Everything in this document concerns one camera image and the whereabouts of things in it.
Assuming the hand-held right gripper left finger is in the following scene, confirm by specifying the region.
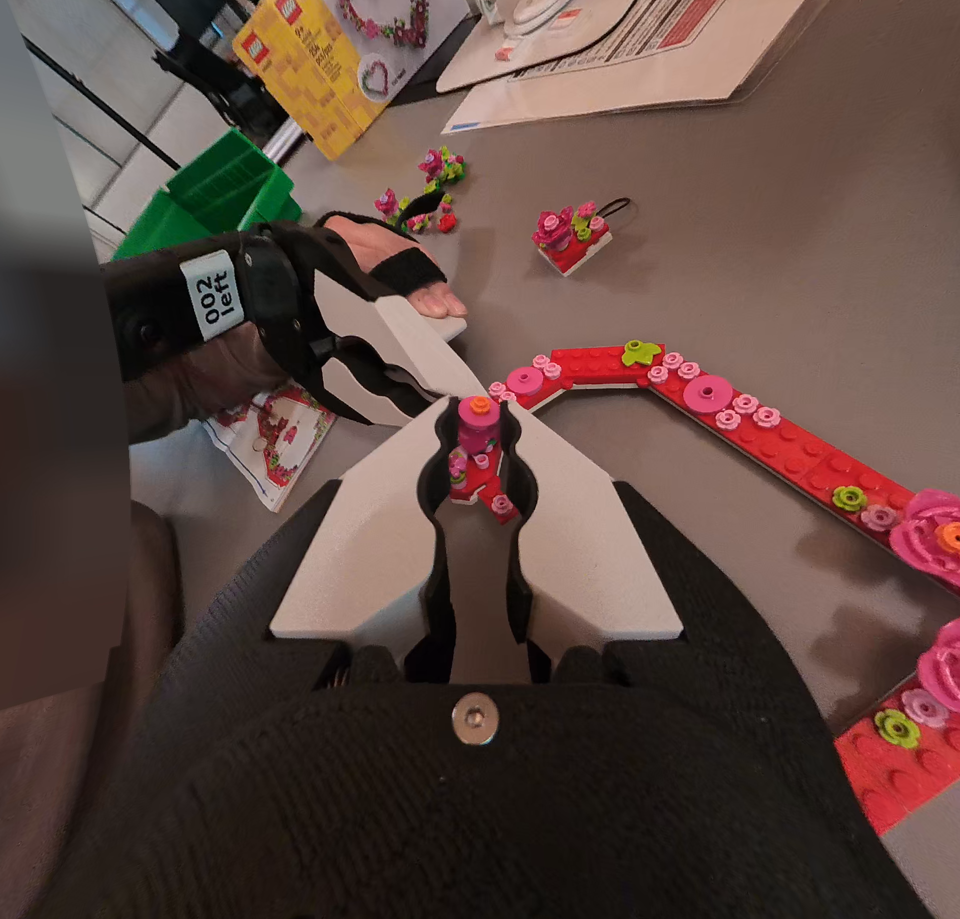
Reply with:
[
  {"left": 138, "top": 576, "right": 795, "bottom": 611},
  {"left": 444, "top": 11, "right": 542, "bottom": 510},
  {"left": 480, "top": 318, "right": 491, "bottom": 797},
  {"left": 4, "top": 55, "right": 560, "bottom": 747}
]
[{"left": 267, "top": 392, "right": 460, "bottom": 665}]

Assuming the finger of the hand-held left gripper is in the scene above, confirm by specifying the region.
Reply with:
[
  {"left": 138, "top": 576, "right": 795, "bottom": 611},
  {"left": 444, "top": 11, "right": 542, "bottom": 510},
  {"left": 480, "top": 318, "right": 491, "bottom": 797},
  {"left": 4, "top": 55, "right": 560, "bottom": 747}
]
[
  {"left": 313, "top": 268, "right": 492, "bottom": 399},
  {"left": 321, "top": 337, "right": 451, "bottom": 428}
]

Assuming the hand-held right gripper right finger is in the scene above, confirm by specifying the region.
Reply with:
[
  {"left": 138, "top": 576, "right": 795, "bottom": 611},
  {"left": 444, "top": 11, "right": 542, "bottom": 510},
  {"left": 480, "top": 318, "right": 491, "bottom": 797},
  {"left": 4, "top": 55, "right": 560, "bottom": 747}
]
[{"left": 501, "top": 397, "right": 685, "bottom": 665}]

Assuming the flowered red toy brick segment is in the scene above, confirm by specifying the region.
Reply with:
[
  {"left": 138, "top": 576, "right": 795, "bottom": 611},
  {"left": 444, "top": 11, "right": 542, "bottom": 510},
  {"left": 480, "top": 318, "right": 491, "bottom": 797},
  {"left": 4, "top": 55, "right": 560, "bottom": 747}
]
[{"left": 447, "top": 394, "right": 520, "bottom": 525}]

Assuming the red toy brick heart frame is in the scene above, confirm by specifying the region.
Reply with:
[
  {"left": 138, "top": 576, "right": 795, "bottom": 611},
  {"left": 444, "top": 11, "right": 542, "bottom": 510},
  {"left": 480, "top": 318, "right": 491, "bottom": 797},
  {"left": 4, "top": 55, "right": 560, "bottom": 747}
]
[{"left": 487, "top": 340, "right": 960, "bottom": 838}]

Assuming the person's left forearm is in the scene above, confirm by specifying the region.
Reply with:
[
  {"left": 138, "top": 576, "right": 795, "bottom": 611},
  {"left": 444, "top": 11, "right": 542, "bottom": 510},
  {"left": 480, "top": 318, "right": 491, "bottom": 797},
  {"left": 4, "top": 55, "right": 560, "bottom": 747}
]
[{"left": 123, "top": 326, "right": 301, "bottom": 444}]

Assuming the yellow building set box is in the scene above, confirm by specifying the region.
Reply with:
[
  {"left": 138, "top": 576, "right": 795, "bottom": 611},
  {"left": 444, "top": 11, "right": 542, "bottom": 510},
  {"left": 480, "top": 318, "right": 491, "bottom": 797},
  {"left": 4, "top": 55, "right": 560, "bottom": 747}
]
[{"left": 232, "top": 0, "right": 471, "bottom": 163}]

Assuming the person's left hand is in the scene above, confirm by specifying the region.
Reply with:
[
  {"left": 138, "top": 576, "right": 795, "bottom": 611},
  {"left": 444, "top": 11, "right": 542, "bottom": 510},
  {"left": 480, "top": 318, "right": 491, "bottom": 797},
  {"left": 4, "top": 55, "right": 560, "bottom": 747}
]
[{"left": 333, "top": 217, "right": 469, "bottom": 320}]

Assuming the instruction booklet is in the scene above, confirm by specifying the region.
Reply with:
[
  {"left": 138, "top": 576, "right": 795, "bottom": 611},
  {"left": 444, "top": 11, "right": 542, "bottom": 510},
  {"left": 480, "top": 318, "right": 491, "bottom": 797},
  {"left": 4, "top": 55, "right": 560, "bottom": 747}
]
[{"left": 202, "top": 379, "right": 339, "bottom": 514}]

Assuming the green plastic bin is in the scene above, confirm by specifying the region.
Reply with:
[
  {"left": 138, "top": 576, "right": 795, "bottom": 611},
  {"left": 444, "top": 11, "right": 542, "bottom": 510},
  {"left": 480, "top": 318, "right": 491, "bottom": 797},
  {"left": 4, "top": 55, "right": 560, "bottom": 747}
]
[{"left": 112, "top": 127, "right": 303, "bottom": 260}]

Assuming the pile of loose brick flowers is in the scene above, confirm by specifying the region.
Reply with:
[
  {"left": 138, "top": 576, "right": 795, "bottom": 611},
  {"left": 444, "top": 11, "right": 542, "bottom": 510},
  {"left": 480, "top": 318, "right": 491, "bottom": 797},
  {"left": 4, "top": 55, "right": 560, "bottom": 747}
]
[{"left": 373, "top": 146, "right": 468, "bottom": 235}]

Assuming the small red toy brick ornament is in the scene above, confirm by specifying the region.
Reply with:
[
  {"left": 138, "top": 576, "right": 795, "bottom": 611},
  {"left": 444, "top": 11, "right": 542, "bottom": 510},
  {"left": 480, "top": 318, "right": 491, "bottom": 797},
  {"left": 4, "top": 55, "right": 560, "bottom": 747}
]
[{"left": 532, "top": 197, "right": 633, "bottom": 277}]

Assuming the black office chair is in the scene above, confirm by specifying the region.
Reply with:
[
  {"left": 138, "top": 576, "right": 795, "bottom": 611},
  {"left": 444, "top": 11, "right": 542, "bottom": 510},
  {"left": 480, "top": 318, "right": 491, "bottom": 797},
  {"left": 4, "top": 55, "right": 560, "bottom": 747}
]
[{"left": 112, "top": 0, "right": 301, "bottom": 148}]

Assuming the black floor strip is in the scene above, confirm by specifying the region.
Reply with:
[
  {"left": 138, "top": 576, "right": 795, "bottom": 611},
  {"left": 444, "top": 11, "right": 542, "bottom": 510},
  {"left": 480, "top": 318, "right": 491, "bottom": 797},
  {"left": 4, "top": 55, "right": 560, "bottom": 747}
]
[{"left": 22, "top": 34, "right": 181, "bottom": 172}]

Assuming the white tabletop stand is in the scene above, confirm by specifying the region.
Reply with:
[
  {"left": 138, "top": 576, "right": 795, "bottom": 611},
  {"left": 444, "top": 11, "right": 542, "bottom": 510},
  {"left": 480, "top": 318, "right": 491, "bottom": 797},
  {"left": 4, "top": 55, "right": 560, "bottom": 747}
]
[{"left": 436, "top": 0, "right": 672, "bottom": 95}]

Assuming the clear document sleeve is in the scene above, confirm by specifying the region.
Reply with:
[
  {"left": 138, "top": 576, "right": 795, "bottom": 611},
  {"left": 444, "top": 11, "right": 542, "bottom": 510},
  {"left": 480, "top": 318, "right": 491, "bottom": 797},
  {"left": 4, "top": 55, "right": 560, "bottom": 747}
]
[{"left": 442, "top": 0, "right": 864, "bottom": 136}]

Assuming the printed paper sheet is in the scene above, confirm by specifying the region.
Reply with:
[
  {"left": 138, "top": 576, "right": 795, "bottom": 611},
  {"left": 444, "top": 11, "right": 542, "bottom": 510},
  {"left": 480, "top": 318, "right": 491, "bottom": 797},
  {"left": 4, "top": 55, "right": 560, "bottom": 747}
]
[{"left": 517, "top": 0, "right": 759, "bottom": 84}]

